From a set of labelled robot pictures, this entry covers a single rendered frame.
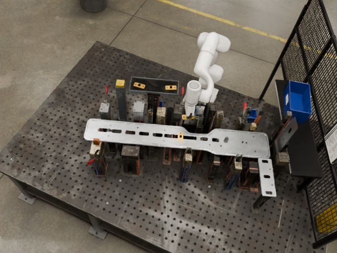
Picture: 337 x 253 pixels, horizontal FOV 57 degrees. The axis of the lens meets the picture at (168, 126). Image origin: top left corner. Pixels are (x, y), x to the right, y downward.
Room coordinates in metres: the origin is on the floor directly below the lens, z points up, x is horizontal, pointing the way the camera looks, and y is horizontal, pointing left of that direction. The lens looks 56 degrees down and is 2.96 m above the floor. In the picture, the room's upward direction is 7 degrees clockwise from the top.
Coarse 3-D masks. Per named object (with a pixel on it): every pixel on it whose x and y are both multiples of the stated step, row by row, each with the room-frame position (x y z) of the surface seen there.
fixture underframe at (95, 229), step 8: (8, 176) 0.98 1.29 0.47; (16, 184) 0.97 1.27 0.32; (24, 184) 0.99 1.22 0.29; (24, 192) 0.97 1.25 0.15; (32, 192) 0.95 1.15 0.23; (40, 192) 0.96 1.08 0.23; (24, 200) 0.94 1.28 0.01; (32, 200) 0.95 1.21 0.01; (48, 200) 0.89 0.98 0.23; (56, 200) 0.90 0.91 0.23; (64, 208) 0.84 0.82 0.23; (72, 208) 0.85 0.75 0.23; (80, 216) 0.79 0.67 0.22; (88, 216) 0.80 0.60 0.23; (96, 224) 0.73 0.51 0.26; (104, 224) 0.74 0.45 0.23; (96, 232) 0.71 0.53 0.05; (104, 232) 0.73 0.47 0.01; (112, 232) 0.69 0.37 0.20; (120, 232) 0.69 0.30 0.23; (128, 240) 0.65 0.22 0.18; (136, 240) 0.64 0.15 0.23; (152, 248) 0.59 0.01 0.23
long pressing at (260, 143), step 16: (96, 128) 1.22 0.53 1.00; (112, 128) 1.24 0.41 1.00; (128, 128) 1.26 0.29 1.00; (144, 128) 1.28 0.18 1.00; (160, 128) 1.29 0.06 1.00; (176, 128) 1.31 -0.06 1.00; (144, 144) 1.14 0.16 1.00; (160, 144) 1.15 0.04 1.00; (176, 144) 1.17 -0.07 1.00; (192, 144) 1.19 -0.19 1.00; (208, 144) 1.20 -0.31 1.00; (224, 144) 1.22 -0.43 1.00; (240, 144) 1.23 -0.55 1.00; (256, 144) 1.25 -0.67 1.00
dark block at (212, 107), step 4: (212, 104) 1.48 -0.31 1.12; (212, 108) 1.45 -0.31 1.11; (212, 112) 1.43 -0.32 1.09; (208, 116) 1.43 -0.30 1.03; (212, 116) 1.43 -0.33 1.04; (208, 120) 1.43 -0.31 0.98; (212, 120) 1.43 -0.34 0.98; (208, 124) 1.43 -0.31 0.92; (204, 128) 1.45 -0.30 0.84; (208, 128) 1.43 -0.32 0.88; (204, 132) 1.43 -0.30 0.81; (208, 132) 1.43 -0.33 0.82
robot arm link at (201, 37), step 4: (204, 32) 1.74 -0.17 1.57; (200, 36) 1.70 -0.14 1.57; (204, 36) 1.69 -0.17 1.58; (200, 40) 1.67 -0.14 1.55; (200, 44) 1.66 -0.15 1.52; (200, 48) 1.67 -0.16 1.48; (216, 52) 1.72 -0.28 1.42; (216, 56) 1.70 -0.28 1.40; (212, 60) 1.68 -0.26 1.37; (216, 60) 1.72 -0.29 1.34; (212, 64) 1.71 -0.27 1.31
